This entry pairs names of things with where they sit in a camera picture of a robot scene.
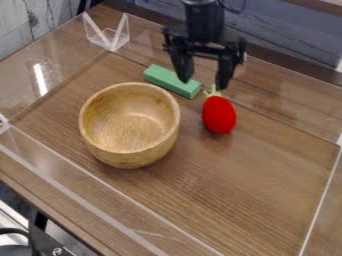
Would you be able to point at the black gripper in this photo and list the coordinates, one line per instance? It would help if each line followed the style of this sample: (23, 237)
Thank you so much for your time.
(184, 48)

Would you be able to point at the red plush fruit green stem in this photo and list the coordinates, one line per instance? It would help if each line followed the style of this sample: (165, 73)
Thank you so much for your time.
(219, 112)

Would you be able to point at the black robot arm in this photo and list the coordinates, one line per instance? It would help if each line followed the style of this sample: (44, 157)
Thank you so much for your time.
(202, 37)

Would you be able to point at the green rectangular block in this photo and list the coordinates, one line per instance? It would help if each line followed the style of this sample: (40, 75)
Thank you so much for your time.
(166, 79)

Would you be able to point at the clear acrylic stand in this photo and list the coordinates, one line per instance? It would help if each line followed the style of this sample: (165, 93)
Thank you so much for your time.
(108, 38)

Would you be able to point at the wooden bowl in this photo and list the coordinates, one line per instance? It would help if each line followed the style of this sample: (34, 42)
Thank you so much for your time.
(129, 123)

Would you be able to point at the clear acrylic tray wall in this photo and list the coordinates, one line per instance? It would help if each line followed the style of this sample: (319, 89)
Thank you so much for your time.
(112, 222)

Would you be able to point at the black table leg frame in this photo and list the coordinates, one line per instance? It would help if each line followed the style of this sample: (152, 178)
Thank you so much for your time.
(45, 245)

